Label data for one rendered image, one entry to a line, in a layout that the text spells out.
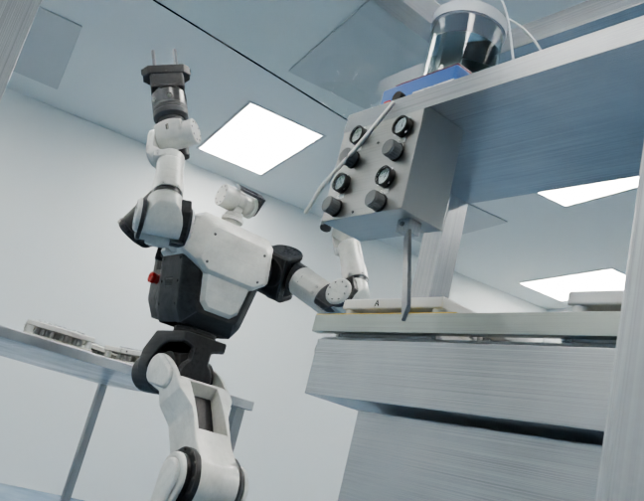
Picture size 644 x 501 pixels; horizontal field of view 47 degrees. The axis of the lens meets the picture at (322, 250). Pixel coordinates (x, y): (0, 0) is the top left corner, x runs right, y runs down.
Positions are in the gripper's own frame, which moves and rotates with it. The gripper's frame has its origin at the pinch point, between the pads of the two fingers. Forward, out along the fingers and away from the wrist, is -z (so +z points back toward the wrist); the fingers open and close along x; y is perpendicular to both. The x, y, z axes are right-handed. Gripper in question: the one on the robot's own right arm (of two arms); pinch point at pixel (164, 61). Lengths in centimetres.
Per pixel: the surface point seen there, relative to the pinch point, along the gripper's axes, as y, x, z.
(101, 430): -453, -67, 19
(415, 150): 58, 39, 63
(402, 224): 53, 35, 74
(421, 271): 19, 49, 72
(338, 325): 42, 24, 87
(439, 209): 53, 43, 72
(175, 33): -209, 14, -171
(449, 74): 58, 48, 48
